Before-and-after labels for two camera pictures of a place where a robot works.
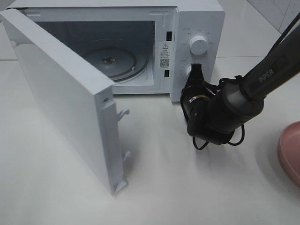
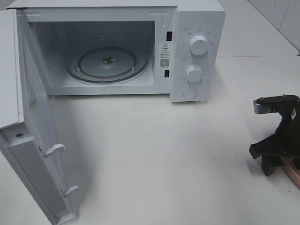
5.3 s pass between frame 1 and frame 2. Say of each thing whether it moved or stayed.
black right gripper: moved
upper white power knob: stayed
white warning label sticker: stayed
